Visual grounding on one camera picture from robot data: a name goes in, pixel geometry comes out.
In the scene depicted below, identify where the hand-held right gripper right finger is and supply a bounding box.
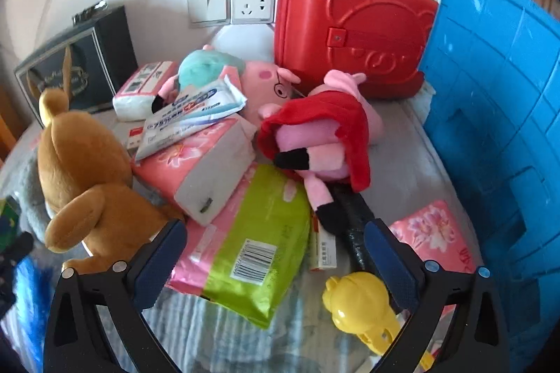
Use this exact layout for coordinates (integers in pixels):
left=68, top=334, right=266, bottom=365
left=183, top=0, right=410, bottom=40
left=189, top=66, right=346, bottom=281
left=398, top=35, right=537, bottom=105
left=364, top=220, right=511, bottom=373

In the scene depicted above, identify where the pink green sanitary pad pack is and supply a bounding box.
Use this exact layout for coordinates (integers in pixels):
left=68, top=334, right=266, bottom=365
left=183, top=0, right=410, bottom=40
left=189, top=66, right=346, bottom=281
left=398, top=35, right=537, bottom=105
left=168, top=164, right=313, bottom=330

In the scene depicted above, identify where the small red suitcase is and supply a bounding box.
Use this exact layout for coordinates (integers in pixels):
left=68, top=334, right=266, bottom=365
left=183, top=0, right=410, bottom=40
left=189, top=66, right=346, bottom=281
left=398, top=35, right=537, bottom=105
left=273, top=0, right=439, bottom=101

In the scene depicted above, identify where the pig plush with teal body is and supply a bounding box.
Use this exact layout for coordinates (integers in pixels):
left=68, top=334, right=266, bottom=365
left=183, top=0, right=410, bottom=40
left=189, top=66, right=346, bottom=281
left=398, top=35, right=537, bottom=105
left=151, top=44, right=302, bottom=125

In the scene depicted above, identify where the black gift bag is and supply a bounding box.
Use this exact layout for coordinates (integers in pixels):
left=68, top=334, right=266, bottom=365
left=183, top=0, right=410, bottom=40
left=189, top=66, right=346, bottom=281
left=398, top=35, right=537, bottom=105
left=14, top=3, right=139, bottom=124

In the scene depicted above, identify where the striped bed sheet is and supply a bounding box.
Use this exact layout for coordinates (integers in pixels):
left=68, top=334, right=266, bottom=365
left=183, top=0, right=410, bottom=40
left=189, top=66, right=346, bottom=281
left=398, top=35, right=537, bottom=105
left=0, top=93, right=482, bottom=373

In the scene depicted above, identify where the grey rabbit plush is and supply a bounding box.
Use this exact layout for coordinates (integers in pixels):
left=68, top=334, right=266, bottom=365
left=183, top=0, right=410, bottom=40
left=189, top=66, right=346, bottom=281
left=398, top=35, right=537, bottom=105
left=0, top=145, right=57, bottom=244

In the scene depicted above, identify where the white tissue pack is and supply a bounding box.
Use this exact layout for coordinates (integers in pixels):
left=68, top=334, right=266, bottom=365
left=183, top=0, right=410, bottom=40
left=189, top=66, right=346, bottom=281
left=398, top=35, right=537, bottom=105
left=112, top=61, right=178, bottom=122

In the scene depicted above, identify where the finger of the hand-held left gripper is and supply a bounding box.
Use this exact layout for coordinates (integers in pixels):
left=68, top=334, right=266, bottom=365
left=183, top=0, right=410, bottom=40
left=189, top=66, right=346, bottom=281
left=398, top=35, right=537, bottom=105
left=0, top=231, right=35, bottom=269

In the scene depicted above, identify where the yellow plastic toy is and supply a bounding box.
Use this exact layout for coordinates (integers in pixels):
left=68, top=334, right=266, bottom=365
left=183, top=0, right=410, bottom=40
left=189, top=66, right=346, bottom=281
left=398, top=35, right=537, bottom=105
left=322, top=271, right=436, bottom=370

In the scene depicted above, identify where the small red white box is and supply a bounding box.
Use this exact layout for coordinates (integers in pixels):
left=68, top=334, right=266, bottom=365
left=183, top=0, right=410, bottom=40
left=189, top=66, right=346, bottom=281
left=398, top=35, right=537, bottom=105
left=308, top=210, right=339, bottom=271

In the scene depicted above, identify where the blue plastic storage crate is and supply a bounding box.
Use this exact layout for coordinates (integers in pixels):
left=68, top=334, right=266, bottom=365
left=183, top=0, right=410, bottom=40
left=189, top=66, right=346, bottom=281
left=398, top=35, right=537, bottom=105
left=418, top=0, right=560, bottom=356

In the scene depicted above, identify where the brown teddy bear plush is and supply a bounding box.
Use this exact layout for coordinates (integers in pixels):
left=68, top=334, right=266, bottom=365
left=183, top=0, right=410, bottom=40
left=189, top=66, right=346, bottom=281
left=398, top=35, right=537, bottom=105
left=37, top=88, right=185, bottom=276

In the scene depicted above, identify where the black bag roll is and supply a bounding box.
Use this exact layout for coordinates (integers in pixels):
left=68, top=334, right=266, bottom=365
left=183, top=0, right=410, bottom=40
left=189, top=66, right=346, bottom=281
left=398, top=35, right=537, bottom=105
left=330, top=185, right=382, bottom=271

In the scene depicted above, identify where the large pink tissue pack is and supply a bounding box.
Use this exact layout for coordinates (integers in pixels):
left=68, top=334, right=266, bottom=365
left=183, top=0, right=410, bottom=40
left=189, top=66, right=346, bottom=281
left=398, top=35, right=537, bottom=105
left=131, top=117, right=260, bottom=227

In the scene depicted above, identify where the pig plush in red dress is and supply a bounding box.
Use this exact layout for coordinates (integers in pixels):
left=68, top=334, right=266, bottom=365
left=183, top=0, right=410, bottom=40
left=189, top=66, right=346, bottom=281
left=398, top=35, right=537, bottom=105
left=257, top=69, right=382, bottom=234

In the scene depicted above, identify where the blue fuzzy duster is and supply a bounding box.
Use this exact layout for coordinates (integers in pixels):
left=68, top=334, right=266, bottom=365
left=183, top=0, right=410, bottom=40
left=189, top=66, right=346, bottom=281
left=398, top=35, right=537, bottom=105
left=6, top=255, right=60, bottom=341

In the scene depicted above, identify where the silver metal clip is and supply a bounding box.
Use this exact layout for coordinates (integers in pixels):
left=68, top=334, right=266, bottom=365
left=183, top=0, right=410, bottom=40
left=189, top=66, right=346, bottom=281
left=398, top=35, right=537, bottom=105
left=72, top=0, right=110, bottom=25

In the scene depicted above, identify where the white wall socket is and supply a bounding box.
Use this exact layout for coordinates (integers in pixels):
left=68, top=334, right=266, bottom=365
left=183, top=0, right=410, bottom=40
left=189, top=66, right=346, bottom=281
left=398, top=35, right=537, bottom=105
left=230, top=0, right=279, bottom=25

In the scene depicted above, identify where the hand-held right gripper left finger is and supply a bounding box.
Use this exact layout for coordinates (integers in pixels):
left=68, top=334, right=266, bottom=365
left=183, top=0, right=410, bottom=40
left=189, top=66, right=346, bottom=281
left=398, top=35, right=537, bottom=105
left=43, top=219, right=189, bottom=373

